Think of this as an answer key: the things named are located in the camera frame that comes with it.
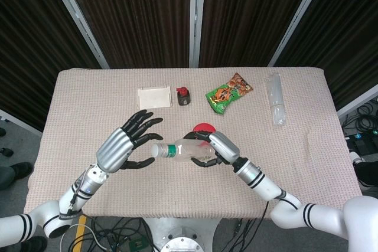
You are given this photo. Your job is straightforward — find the green circuit board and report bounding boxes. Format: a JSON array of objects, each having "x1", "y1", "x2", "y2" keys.
[{"x1": 129, "y1": 237, "x2": 146, "y2": 252}]

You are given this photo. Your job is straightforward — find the red round plastic disc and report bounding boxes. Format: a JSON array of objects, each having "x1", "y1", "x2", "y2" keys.
[{"x1": 191, "y1": 122, "x2": 217, "y2": 135}]

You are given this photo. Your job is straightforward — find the black cables with blue plugs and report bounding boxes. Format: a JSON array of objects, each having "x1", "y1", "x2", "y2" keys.
[{"x1": 342, "y1": 100, "x2": 378, "y2": 146}]

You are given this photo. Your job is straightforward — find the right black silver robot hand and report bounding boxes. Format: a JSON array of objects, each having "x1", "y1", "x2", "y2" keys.
[{"x1": 183, "y1": 130, "x2": 240, "y2": 168}]

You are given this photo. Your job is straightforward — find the white partition base rail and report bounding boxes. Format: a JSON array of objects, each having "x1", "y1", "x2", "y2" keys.
[
  {"x1": 336, "y1": 83, "x2": 378, "y2": 119},
  {"x1": 0, "y1": 109, "x2": 43, "y2": 136}
]

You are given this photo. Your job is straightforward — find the beige cloth-covered table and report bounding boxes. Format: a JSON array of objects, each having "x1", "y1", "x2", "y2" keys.
[{"x1": 23, "y1": 67, "x2": 364, "y2": 219}]

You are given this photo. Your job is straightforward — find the white floor cable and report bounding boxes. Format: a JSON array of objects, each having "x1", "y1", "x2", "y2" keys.
[{"x1": 60, "y1": 224, "x2": 112, "y2": 252}]

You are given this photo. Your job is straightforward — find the tangled black floor cables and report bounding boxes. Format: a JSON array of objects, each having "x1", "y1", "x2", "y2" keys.
[{"x1": 85, "y1": 215, "x2": 162, "y2": 252}]

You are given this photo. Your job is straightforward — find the dark brown partition panel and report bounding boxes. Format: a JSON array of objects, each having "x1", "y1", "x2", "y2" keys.
[
  {"x1": 60, "y1": 0, "x2": 193, "y2": 68},
  {"x1": 274, "y1": 0, "x2": 378, "y2": 111},
  {"x1": 199, "y1": 0, "x2": 320, "y2": 68},
  {"x1": 0, "y1": 0, "x2": 103, "y2": 132}
]

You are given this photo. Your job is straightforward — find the green orange snack bag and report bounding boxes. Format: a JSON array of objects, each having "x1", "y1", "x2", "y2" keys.
[{"x1": 205, "y1": 72, "x2": 254, "y2": 115}]

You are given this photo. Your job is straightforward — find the clear plastic sleeve pack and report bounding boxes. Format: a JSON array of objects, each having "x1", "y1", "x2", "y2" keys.
[{"x1": 265, "y1": 73, "x2": 287, "y2": 127}]

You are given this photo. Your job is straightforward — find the clear plastic bottle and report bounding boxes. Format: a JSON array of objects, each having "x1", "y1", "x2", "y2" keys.
[{"x1": 161, "y1": 138, "x2": 213, "y2": 162}]

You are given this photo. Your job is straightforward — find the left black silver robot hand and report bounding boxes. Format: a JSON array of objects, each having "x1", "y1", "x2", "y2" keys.
[{"x1": 96, "y1": 109, "x2": 164, "y2": 174}]

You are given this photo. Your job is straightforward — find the small black red bottle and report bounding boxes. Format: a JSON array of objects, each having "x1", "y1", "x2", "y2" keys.
[{"x1": 176, "y1": 86, "x2": 191, "y2": 107}]

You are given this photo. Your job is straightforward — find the black shoe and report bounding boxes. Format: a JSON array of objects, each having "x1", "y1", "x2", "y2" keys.
[
  {"x1": 9, "y1": 161, "x2": 34, "y2": 180},
  {"x1": 21, "y1": 235, "x2": 48, "y2": 252},
  {"x1": 351, "y1": 151, "x2": 378, "y2": 189}
]

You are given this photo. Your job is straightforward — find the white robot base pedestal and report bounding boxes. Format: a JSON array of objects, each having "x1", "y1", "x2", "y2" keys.
[{"x1": 143, "y1": 216, "x2": 228, "y2": 252}]

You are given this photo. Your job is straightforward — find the grey partition post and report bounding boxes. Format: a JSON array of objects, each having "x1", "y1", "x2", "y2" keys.
[
  {"x1": 188, "y1": 0, "x2": 207, "y2": 68},
  {"x1": 44, "y1": 0, "x2": 110, "y2": 69},
  {"x1": 267, "y1": 0, "x2": 331, "y2": 68}
]

